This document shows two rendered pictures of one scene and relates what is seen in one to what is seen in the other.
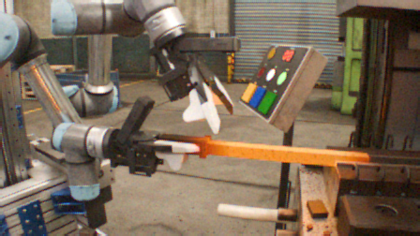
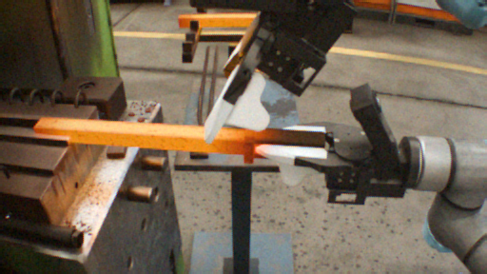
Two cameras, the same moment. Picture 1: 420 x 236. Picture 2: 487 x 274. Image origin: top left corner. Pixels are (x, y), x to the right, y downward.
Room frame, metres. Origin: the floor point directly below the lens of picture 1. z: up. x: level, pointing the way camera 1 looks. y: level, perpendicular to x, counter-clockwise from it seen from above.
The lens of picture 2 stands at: (0.98, -0.06, 1.32)
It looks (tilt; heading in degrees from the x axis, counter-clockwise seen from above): 37 degrees down; 173
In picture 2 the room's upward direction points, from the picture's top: straight up
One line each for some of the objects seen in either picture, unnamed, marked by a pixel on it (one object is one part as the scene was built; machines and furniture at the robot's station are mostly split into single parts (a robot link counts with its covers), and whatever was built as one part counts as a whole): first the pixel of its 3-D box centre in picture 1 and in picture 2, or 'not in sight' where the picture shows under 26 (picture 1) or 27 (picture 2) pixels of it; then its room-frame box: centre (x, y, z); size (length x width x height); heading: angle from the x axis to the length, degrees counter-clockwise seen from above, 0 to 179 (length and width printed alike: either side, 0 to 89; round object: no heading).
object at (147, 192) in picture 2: (287, 214); (141, 194); (0.51, -0.16, 0.87); 0.04 x 0.03 x 0.03; 76
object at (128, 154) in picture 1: (134, 149); (368, 164); (0.61, 0.17, 0.98); 0.12 x 0.08 x 0.09; 76
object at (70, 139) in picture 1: (77, 140); (474, 167); (0.65, 0.32, 0.98); 0.11 x 0.08 x 0.09; 76
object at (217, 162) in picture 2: not in sight; (242, 118); (0.11, 0.06, 0.73); 0.40 x 0.30 x 0.02; 172
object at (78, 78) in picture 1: (85, 89); not in sight; (5.45, 2.41, 0.36); 1.20 x 0.80 x 0.72; 59
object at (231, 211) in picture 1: (278, 215); not in sight; (0.88, -0.24, 0.62); 0.44 x 0.05 x 0.05; 76
